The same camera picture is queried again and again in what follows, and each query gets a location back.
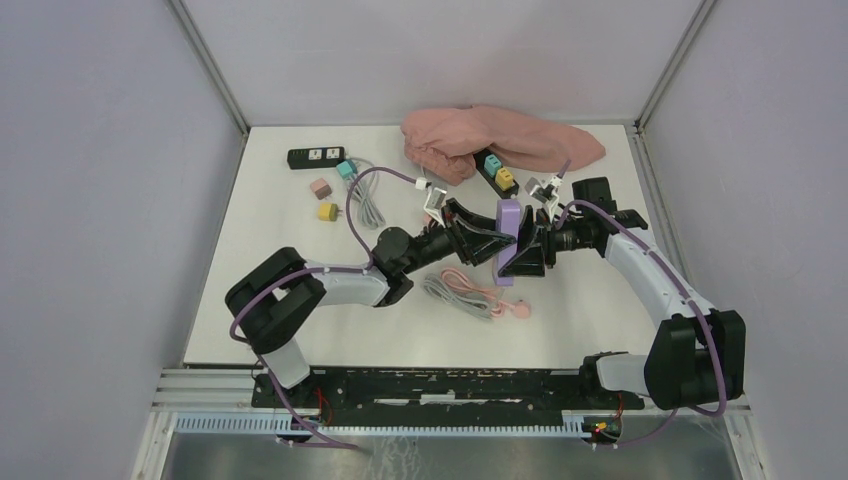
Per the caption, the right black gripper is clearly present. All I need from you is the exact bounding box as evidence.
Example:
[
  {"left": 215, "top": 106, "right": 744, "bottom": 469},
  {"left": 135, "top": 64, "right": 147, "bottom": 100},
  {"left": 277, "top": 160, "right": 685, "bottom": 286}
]
[{"left": 494, "top": 205, "right": 592, "bottom": 278}]

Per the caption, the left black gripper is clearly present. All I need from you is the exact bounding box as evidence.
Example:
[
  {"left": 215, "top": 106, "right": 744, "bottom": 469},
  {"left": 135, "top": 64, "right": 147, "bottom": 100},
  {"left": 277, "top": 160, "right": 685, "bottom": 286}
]
[{"left": 402, "top": 198, "right": 517, "bottom": 275}]

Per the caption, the yellow adapter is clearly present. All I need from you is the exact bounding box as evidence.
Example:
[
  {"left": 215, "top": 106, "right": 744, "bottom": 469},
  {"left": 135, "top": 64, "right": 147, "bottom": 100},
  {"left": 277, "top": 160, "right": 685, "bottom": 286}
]
[
  {"left": 317, "top": 202, "right": 341, "bottom": 222},
  {"left": 494, "top": 167, "right": 515, "bottom": 191}
]

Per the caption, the black power strip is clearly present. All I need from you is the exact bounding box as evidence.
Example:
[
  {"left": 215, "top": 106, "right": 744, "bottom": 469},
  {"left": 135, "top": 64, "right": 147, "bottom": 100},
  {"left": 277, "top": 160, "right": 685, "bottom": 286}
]
[
  {"left": 286, "top": 146, "right": 346, "bottom": 170},
  {"left": 473, "top": 149, "right": 519, "bottom": 199}
]

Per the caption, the teal plug adapter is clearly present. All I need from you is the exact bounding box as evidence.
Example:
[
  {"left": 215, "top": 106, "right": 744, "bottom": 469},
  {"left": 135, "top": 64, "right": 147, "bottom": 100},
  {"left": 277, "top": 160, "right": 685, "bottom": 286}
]
[{"left": 336, "top": 159, "right": 359, "bottom": 181}]

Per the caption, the pink adapter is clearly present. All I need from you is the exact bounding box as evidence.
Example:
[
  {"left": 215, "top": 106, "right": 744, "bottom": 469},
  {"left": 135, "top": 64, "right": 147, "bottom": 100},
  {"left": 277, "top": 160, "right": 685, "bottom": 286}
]
[{"left": 310, "top": 178, "right": 333, "bottom": 200}]

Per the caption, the purple power strip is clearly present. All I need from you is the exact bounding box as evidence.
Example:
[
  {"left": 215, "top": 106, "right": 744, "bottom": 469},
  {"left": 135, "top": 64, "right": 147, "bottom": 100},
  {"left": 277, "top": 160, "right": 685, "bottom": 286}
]
[{"left": 492, "top": 199, "right": 522, "bottom": 287}]

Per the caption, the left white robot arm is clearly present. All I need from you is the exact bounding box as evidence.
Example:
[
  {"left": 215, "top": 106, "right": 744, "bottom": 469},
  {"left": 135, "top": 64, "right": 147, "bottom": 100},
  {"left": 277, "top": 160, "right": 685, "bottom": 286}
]
[{"left": 224, "top": 199, "right": 533, "bottom": 407}]

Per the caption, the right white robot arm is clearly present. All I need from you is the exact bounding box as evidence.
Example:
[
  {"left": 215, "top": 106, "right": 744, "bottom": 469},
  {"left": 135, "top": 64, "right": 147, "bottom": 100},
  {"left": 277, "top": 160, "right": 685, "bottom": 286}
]
[{"left": 500, "top": 176, "right": 746, "bottom": 416}]

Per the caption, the pink cloth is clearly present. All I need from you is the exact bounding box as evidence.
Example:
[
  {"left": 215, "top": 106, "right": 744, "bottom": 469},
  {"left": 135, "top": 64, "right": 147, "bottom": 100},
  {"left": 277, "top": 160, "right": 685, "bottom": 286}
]
[{"left": 400, "top": 105, "right": 606, "bottom": 186}]

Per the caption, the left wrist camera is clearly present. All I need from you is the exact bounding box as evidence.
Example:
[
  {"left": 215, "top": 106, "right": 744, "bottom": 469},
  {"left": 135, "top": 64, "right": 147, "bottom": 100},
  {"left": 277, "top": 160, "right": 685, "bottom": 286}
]
[{"left": 415, "top": 177, "right": 447, "bottom": 226}]

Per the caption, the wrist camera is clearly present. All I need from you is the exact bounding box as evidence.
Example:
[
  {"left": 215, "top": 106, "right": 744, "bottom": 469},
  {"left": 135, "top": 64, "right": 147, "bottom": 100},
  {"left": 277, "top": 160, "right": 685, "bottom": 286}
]
[
  {"left": 415, "top": 177, "right": 447, "bottom": 226},
  {"left": 525, "top": 175, "right": 562, "bottom": 210}
]

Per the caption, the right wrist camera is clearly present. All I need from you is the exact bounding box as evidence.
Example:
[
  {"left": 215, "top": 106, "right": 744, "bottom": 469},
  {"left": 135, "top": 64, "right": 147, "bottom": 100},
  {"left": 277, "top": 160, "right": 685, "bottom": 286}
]
[{"left": 525, "top": 175, "right": 562, "bottom": 210}]

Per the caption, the grey cable bundle centre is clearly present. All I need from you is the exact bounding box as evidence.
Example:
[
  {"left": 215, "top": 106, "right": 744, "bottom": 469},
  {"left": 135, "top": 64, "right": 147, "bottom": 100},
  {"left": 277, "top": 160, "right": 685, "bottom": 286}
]
[{"left": 421, "top": 272, "right": 498, "bottom": 322}]

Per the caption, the grey cable of left strip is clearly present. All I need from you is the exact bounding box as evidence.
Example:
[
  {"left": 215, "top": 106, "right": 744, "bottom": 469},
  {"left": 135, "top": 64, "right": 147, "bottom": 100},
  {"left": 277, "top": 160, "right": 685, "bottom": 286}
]
[{"left": 344, "top": 157, "right": 387, "bottom": 231}]

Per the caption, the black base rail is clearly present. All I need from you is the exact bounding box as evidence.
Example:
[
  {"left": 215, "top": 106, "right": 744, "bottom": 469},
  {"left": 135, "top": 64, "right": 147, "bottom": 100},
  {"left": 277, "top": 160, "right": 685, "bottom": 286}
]
[{"left": 251, "top": 366, "right": 645, "bottom": 443}]

